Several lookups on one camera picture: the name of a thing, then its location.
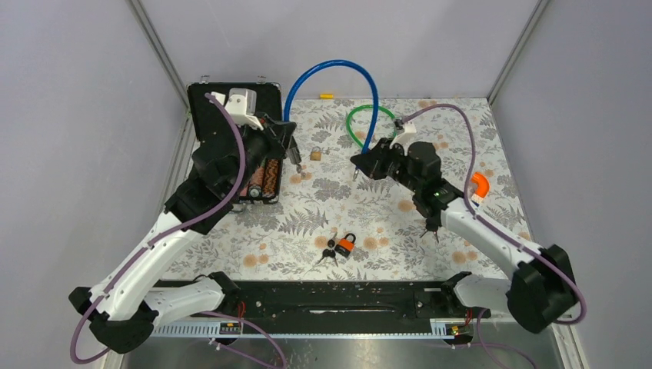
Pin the green cable lock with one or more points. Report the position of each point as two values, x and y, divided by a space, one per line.
355 133

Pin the small brass padlock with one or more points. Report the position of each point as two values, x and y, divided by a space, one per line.
316 154

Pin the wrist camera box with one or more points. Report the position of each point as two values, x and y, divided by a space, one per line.
403 133
240 104

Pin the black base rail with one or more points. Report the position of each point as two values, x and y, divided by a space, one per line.
346 307

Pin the black padlock keys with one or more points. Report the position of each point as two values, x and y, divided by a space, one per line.
430 233

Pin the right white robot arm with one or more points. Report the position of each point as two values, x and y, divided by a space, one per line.
539 287

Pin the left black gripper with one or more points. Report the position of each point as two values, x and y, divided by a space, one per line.
277 134

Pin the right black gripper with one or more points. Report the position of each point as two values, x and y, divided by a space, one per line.
372 163

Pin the floral table mat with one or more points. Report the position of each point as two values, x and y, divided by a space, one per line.
284 241

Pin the orange black padlock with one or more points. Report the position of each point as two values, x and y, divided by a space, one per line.
345 245

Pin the black poker chip case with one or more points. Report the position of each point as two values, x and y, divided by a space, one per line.
207 115

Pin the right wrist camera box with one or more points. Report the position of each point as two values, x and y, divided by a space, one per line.
403 133

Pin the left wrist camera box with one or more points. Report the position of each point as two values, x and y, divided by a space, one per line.
240 104

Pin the orange white blue toy block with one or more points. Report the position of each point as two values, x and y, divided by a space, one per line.
480 187

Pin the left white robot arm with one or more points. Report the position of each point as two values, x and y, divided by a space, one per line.
123 310

